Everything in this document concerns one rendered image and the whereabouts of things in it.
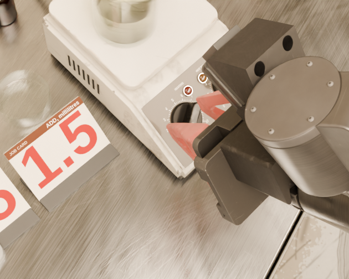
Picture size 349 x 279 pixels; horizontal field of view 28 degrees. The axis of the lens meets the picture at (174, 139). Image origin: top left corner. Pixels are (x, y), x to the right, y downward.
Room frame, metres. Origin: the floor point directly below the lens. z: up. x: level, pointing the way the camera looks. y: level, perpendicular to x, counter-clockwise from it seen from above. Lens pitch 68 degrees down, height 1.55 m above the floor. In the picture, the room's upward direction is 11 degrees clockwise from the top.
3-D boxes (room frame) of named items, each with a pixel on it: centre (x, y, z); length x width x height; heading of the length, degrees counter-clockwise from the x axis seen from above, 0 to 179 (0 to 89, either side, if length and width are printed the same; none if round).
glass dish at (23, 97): (0.28, 0.16, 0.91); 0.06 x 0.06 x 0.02
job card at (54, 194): (0.22, 0.10, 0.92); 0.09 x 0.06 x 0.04; 143
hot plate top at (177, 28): (0.35, 0.06, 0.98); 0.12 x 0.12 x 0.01; 55
